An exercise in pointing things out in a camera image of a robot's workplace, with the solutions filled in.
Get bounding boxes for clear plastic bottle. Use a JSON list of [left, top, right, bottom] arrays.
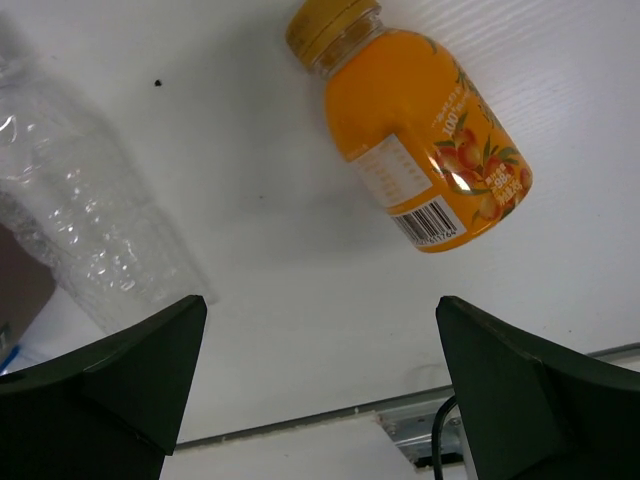
[[1, 58, 211, 334]]

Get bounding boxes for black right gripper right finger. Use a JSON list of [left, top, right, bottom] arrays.
[[435, 296, 639, 479]]

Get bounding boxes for brown plastic waste bin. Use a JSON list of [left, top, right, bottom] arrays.
[[0, 226, 55, 357]]

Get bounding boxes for metal table edge rail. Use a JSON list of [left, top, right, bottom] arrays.
[[175, 344, 640, 464]]

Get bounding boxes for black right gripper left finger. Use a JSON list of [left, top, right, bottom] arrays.
[[1, 295, 207, 479]]

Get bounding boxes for orange juice bottle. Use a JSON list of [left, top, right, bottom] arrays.
[[286, 1, 533, 253]]

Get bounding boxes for black cable at base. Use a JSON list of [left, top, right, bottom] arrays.
[[431, 395, 459, 480]]

